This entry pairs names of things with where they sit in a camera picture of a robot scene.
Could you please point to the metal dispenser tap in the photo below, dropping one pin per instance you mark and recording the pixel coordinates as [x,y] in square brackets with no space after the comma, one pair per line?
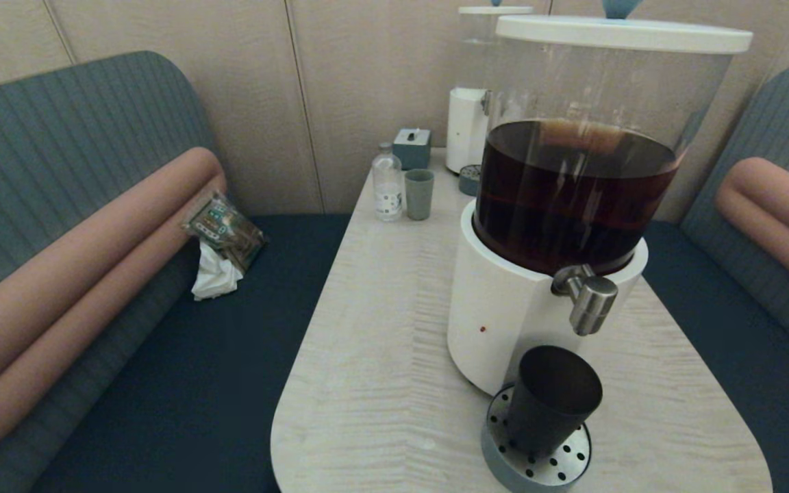
[593,301]

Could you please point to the black plastic cup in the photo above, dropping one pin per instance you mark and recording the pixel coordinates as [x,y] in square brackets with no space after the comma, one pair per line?
[552,404]

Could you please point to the grey-green cup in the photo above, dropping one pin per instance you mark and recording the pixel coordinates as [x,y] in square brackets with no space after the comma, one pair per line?
[419,195]

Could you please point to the clear plastic bottle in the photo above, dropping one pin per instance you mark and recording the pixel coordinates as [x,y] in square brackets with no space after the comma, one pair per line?
[387,185]

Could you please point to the small grey drip tray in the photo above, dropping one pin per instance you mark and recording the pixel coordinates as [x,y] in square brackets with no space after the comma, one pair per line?
[468,181]

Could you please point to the small grey box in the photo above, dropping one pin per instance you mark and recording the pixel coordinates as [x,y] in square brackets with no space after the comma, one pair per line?
[411,149]

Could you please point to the large tea drink dispenser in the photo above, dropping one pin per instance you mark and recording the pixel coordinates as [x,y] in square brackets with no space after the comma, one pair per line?
[504,308]

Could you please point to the far empty drink dispenser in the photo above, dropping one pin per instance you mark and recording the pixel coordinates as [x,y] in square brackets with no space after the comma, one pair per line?
[466,130]

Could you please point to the green snack package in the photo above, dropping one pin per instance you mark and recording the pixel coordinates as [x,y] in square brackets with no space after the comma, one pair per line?
[224,229]

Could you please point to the crumpled white tissue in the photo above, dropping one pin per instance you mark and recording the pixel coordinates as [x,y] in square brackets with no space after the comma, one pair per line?
[215,277]

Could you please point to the round grey perforated drip tray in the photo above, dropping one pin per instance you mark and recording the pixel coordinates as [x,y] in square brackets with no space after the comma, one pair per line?
[501,472]

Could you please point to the pink bolster cushion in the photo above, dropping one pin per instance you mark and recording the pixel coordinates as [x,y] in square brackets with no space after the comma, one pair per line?
[79,274]
[778,212]

